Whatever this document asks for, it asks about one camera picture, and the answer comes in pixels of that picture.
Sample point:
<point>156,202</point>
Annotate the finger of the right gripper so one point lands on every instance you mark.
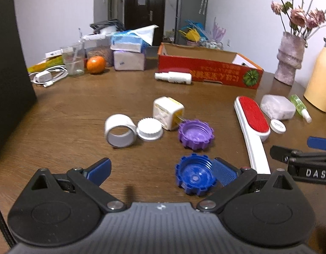
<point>317,143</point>
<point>285,155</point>

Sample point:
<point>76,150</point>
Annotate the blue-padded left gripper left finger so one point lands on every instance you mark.
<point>88,181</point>

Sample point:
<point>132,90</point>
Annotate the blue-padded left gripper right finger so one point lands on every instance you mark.
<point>234,181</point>

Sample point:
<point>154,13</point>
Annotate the small white round lid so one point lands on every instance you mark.
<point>277,126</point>

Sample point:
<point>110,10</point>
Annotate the red white lint brush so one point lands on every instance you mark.
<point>255,131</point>

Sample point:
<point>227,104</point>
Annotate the blue plastic cap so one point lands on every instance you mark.
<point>194,174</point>

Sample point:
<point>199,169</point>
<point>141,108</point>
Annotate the clear plastic container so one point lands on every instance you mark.
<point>277,107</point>

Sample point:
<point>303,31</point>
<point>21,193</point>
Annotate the green spray bottle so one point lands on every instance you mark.
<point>300,107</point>

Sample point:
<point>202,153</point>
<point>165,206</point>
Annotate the purple plastic cap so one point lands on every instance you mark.
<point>195,134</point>

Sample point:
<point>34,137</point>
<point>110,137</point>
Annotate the white tape roll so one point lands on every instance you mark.
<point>120,131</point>

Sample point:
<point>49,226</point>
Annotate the white bottle cap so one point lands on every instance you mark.
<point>149,129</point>

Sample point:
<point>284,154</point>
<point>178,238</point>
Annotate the yellow thermos jug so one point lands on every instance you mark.
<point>316,89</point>

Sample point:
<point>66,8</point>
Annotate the white yellow plug adapter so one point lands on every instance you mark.
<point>168,112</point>

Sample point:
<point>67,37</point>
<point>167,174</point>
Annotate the pink textured vase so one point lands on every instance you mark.
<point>290,57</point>

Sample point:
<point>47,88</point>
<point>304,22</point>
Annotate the white spray bottle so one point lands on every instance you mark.
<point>174,77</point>

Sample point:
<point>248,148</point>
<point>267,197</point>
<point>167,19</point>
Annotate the red cardboard box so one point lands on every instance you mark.
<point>210,65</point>

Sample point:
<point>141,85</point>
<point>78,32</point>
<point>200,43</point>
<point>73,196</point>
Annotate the black paper shopping bag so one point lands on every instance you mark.
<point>17,95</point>

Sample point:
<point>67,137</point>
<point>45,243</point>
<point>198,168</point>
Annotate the orange fruit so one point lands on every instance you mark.
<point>96,65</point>

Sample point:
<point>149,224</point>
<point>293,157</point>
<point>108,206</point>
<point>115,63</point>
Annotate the white purple tissue pack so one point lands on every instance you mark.
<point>124,60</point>

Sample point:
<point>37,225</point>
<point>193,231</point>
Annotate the clear drinking glass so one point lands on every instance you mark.
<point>74,58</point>

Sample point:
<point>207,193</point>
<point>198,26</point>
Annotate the yellow green packet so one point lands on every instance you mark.
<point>46,64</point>

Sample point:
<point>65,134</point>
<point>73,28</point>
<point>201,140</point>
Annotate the dried pink roses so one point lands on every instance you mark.
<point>299,17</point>

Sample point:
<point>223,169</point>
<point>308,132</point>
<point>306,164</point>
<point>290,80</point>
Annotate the purple coral decoration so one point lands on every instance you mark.
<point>217,32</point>

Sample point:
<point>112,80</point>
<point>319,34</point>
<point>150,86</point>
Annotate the clear food storage container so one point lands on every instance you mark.
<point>99,45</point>

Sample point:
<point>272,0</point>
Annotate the yellow blue bags pile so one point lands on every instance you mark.
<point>193,31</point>

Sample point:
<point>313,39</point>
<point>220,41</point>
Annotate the blue tissue pack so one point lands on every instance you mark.
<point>136,40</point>

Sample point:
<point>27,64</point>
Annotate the grey refrigerator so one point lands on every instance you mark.
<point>187,10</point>

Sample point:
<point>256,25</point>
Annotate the dark brown door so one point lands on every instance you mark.
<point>141,13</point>

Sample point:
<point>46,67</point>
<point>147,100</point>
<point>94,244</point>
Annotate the white charger with cable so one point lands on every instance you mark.
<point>49,76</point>

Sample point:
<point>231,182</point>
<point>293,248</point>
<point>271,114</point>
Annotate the wire storage trolley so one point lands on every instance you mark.
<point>211,44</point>

